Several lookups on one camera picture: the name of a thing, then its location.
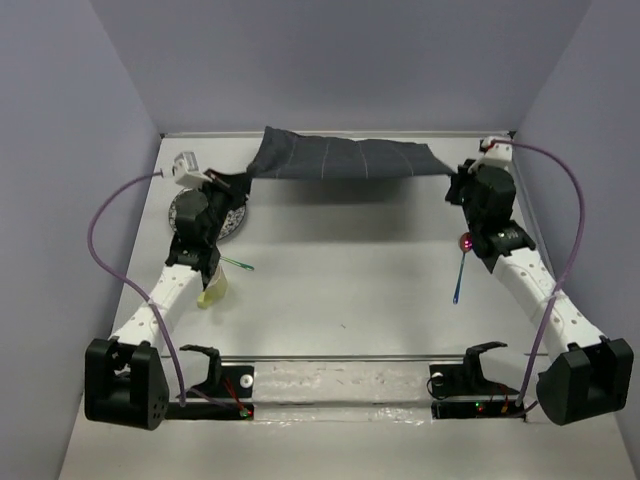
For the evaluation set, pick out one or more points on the dark grey checked cloth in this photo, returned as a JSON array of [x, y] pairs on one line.
[[286, 155]]

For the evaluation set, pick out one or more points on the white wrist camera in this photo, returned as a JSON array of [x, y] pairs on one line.
[[185, 171], [494, 151]]

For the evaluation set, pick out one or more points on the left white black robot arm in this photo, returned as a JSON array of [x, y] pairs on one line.
[[124, 379]]

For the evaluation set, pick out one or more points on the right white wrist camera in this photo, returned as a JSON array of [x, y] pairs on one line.
[[494, 151]]

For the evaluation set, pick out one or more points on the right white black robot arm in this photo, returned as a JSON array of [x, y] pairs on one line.
[[589, 373]]

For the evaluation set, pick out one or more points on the iridescent green fork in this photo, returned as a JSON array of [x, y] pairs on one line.
[[237, 263]]

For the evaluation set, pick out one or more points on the white foam strip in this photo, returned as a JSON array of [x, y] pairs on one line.
[[341, 383]]

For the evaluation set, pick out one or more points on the blue white patterned plate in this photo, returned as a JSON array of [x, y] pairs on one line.
[[232, 223]]

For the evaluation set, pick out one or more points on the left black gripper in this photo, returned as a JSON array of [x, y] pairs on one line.
[[234, 186]]

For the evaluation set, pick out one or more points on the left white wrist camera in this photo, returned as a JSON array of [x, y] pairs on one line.
[[185, 171]]

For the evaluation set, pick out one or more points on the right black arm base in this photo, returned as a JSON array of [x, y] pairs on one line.
[[483, 384]]

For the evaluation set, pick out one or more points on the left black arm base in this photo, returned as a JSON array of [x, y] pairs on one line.
[[225, 394]]

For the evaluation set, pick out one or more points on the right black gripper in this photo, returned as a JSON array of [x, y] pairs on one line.
[[468, 171]]

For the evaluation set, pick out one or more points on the pale yellow cup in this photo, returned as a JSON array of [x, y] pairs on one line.
[[214, 291]]

